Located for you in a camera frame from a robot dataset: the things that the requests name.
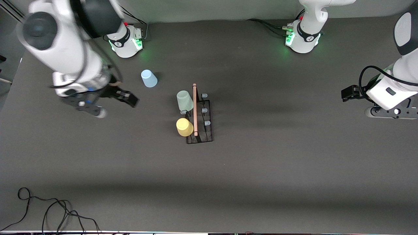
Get pale green plastic cup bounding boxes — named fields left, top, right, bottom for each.
left=176, top=90, right=194, bottom=115

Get yellow plastic cup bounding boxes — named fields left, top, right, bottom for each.
left=176, top=118, right=194, bottom=137

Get black wire cup holder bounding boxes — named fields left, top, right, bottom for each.
left=181, top=83, right=214, bottom=144

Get light blue plastic cup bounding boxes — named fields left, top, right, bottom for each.
left=141, top=70, right=158, bottom=88

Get dark grey table mat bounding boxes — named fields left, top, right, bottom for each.
left=0, top=11, right=418, bottom=233

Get black right arm base cables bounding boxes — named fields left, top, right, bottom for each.
left=121, top=5, right=149, bottom=43

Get black arm base cables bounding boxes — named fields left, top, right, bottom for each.
left=247, top=8, right=324, bottom=38
left=121, top=5, right=149, bottom=43

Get black metal frame rail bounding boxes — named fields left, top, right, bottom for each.
left=0, top=5, right=26, bottom=21

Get black left arm base cables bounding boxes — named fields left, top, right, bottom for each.
left=247, top=8, right=324, bottom=38

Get thin black loose cable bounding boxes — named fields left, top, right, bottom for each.
left=0, top=187, right=102, bottom=235

